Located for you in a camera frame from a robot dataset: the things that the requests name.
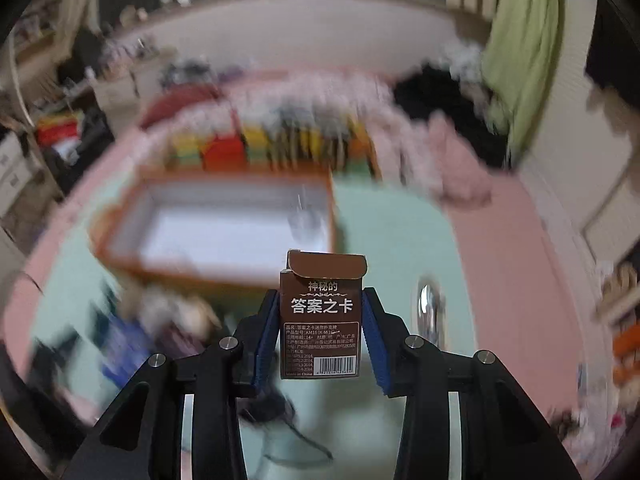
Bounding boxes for crumpled foil wrappers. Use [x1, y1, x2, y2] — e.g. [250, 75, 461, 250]
[419, 280, 445, 343]

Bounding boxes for red carton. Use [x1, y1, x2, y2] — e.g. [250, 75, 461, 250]
[35, 115, 83, 148]

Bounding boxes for mint cartoon print desktop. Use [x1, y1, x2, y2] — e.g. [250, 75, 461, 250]
[30, 175, 481, 480]

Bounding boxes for black clothes pile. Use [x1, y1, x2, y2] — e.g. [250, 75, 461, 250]
[392, 62, 511, 171]

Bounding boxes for white clothes pile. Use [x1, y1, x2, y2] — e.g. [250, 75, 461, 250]
[442, 40, 486, 68]

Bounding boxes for white louvered closet doors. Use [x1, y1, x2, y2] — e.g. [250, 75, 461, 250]
[520, 0, 640, 271]

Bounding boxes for black hanging garment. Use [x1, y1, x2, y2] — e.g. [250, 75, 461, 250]
[585, 0, 640, 91]

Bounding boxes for green hanging garment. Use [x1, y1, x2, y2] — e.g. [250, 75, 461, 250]
[482, 0, 568, 153]

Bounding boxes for brown card box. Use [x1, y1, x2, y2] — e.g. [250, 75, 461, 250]
[278, 249, 368, 381]

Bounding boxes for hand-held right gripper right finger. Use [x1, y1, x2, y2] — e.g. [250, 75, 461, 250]
[361, 286, 583, 480]

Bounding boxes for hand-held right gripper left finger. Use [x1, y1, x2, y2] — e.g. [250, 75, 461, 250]
[62, 287, 281, 480]

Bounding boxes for maroon cloth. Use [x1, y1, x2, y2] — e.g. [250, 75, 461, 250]
[140, 84, 238, 128]

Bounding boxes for pink garment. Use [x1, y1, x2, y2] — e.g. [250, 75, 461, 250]
[425, 120, 493, 201]

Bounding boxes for orange cardboard box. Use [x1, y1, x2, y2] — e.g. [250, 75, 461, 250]
[90, 170, 341, 288]

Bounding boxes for blue packet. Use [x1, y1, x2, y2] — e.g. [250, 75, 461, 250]
[102, 315, 151, 386]

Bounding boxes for white drawer cabinet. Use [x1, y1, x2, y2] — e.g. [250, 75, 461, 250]
[95, 57, 166, 111]

